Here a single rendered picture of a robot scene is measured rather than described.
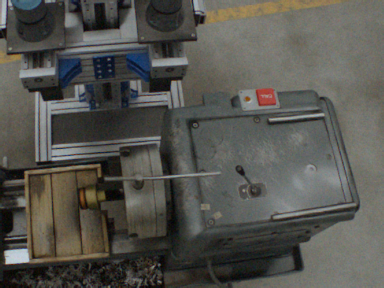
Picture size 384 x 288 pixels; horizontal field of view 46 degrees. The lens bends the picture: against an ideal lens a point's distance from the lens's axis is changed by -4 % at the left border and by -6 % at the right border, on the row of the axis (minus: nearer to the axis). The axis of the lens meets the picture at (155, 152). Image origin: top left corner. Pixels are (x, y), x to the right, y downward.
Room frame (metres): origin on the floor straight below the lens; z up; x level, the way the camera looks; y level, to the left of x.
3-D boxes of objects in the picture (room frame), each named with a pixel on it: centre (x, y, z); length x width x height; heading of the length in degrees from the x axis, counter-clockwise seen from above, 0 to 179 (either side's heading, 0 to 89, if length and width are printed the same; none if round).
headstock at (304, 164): (0.56, -0.35, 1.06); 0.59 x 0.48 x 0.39; 103
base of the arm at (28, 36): (1.02, 0.51, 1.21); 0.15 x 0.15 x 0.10
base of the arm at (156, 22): (1.12, 0.02, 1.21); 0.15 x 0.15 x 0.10
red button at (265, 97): (0.77, -0.35, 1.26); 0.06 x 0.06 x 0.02; 13
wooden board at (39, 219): (0.38, 0.31, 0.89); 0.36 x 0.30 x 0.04; 13
